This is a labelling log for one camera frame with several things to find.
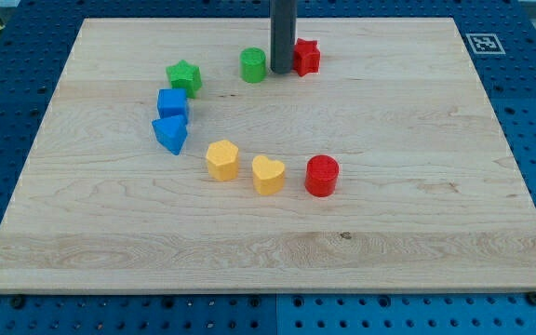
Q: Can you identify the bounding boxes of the light wooden board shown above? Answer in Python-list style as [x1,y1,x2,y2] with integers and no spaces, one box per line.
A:
[0,18,536,295]

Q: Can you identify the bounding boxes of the white fiducial marker tag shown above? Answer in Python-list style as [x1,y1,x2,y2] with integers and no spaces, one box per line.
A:
[465,33,505,55]

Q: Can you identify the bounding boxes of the green star block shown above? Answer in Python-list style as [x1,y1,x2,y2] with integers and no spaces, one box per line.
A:
[166,60,202,99]

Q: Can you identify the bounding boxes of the red star block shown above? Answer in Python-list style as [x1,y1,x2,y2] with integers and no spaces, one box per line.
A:
[293,38,321,76]

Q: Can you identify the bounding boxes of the green cylinder block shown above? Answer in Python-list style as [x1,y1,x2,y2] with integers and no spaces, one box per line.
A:
[239,47,266,83]

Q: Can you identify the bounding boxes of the red cylinder block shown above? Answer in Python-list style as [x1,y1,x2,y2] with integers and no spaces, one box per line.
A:
[304,154,340,197]

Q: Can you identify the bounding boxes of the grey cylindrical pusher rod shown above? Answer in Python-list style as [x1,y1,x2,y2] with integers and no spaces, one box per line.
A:
[269,0,297,74]

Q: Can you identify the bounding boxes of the blue triangle block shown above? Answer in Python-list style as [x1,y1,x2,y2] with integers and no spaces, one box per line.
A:
[152,115,188,155]

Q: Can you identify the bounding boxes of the yellow hexagon block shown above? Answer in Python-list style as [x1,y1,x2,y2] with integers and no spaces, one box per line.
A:
[206,140,239,181]

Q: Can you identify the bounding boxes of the yellow heart block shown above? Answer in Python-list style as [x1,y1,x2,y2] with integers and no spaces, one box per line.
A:
[252,155,286,195]

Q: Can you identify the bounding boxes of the blue cube block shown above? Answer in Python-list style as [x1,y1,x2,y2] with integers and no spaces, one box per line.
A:
[157,88,189,123]

